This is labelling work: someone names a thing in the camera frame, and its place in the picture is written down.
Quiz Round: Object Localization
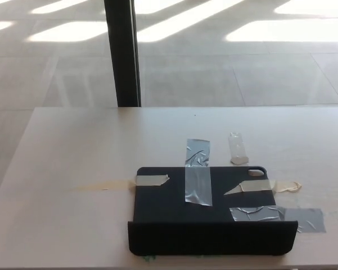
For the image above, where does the beige masking tape strip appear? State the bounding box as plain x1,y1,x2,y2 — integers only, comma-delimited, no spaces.
70,174,170,191

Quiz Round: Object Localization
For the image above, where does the black folding tablet cover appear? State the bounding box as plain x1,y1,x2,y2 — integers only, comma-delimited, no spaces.
127,165,299,257

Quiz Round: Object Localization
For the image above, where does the wide grey duct tape strip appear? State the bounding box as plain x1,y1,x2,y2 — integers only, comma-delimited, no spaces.
229,205,327,234

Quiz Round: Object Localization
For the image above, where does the long grey duct tape strip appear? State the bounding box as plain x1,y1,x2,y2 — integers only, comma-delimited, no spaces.
184,138,213,207

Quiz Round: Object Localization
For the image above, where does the clear tape piece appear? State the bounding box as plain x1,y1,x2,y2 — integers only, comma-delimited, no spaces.
228,131,249,165

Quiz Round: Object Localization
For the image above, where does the black window frame post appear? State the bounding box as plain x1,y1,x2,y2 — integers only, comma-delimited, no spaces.
103,0,143,108

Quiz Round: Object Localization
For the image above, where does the beige masking tape with curled end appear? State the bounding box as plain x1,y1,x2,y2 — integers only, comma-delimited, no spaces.
223,180,303,196

